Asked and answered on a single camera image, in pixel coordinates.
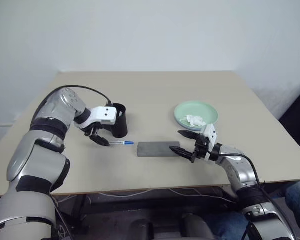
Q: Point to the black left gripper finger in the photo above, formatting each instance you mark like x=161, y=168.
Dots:
x=101, y=138
x=100, y=143

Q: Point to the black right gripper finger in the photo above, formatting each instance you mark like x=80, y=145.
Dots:
x=188, y=134
x=182, y=152

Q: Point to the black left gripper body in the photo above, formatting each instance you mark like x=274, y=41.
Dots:
x=93, y=130

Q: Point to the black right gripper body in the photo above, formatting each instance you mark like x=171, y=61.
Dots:
x=201, y=148

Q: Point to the white tissue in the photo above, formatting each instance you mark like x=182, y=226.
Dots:
x=193, y=120

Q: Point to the green plate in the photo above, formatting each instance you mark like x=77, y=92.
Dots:
x=190, y=108

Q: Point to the grey rectangular block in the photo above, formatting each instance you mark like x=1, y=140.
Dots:
x=155, y=149

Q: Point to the white marker with blue cap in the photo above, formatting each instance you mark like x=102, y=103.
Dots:
x=128, y=142

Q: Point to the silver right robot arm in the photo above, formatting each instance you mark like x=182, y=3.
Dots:
x=235, y=160

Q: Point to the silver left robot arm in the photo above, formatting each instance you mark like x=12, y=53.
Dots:
x=27, y=155

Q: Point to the black plastic cup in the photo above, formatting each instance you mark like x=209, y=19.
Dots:
x=121, y=125

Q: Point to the blue jeans leg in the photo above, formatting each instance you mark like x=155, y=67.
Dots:
x=227, y=226
x=298, y=197

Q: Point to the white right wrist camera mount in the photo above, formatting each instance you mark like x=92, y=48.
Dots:
x=211, y=133

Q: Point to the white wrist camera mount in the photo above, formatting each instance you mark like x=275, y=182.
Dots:
x=211, y=133
x=105, y=115

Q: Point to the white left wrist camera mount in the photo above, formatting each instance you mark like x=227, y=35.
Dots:
x=105, y=115

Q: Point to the black table frame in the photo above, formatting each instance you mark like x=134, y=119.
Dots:
x=160, y=202

